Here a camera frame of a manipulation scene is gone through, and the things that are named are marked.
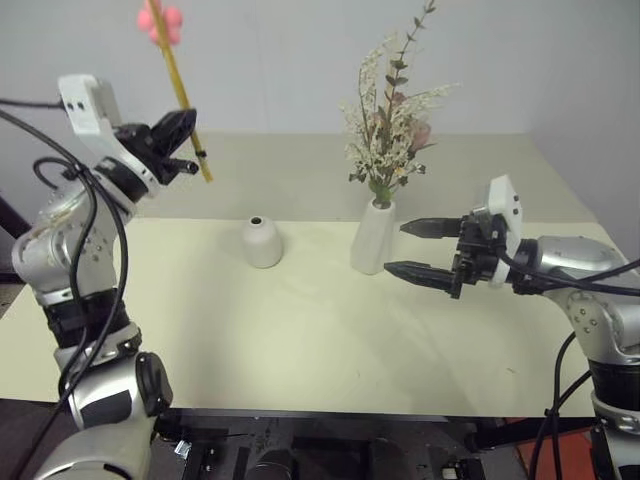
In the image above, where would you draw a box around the pink flower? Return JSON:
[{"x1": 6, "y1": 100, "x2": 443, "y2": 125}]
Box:
[{"x1": 135, "y1": 0, "x2": 216, "y2": 185}]

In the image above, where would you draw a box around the black slanted bar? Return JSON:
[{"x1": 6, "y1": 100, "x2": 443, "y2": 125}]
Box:
[{"x1": 0, "y1": 189, "x2": 32, "y2": 242}]

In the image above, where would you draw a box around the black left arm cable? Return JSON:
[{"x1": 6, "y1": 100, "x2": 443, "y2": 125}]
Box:
[{"x1": 0, "y1": 108, "x2": 132, "y2": 480}]

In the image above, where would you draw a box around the dried white and pink bouquet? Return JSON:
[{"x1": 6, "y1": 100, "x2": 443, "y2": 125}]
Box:
[{"x1": 338, "y1": 0, "x2": 462, "y2": 207}]

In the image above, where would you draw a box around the tall white vase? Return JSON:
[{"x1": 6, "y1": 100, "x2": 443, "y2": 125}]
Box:
[{"x1": 349, "y1": 198, "x2": 398, "y2": 276}]

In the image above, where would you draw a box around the black metal frame under table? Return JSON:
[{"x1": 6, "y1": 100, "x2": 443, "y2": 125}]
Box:
[{"x1": 152, "y1": 408, "x2": 599, "y2": 480}]

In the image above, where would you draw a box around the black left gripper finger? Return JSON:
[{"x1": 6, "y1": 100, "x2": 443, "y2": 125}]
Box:
[
  {"x1": 150, "y1": 107, "x2": 198, "y2": 157},
  {"x1": 160, "y1": 156, "x2": 201, "y2": 187}
]

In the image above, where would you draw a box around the dark rounded shape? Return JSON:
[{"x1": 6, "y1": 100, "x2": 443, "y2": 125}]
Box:
[{"x1": 251, "y1": 439, "x2": 302, "y2": 480}]

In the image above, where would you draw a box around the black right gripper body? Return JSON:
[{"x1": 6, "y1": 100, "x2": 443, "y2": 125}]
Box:
[{"x1": 450, "y1": 209, "x2": 507, "y2": 301}]

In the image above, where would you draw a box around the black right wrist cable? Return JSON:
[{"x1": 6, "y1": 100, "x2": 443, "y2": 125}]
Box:
[{"x1": 492, "y1": 219, "x2": 640, "y2": 296}]

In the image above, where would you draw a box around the round white vase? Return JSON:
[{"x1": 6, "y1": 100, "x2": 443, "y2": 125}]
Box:
[{"x1": 242, "y1": 215, "x2": 284, "y2": 270}]

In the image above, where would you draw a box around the thin black left camera cable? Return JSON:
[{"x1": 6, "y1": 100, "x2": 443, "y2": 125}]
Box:
[{"x1": 0, "y1": 97, "x2": 66, "y2": 110}]

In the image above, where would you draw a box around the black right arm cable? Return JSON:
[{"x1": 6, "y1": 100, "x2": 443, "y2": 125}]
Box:
[{"x1": 528, "y1": 330, "x2": 595, "y2": 480}]

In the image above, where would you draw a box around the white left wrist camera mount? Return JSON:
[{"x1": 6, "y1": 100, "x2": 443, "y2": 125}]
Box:
[{"x1": 56, "y1": 73, "x2": 162, "y2": 200}]

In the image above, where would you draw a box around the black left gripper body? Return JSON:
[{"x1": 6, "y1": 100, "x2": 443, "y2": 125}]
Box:
[{"x1": 112, "y1": 122, "x2": 175, "y2": 188}]

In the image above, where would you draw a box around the red floor mat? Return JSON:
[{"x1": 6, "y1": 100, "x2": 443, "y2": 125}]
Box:
[{"x1": 511, "y1": 438, "x2": 557, "y2": 480}]

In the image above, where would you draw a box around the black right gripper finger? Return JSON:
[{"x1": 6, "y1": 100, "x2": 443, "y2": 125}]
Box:
[
  {"x1": 383, "y1": 260, "x2": 460, "y2": 297},
  {"x1": 399, "y1": 216, "x2": 465, "y2": 240}
]

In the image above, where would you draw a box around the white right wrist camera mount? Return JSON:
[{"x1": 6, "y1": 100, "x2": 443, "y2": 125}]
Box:
[{"x1": 472, "y1": 174, "x2": 524, "y2": 292}]

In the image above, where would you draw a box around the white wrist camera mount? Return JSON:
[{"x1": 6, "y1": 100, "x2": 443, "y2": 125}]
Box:
[
  {"x1": 472, "y1": 174, "x2": 524, "y2": 292},
  {"x1": 56, "y1": 73, "x2": 162, "y2": 200}
]

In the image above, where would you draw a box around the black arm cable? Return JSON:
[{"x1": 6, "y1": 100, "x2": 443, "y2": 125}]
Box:
[
  {"x1": 528, "y1": 330, "x2": 595, "y2": 480},
  {"x1": 0, "y1": 108, "x2": 132, "y2": 480}
]

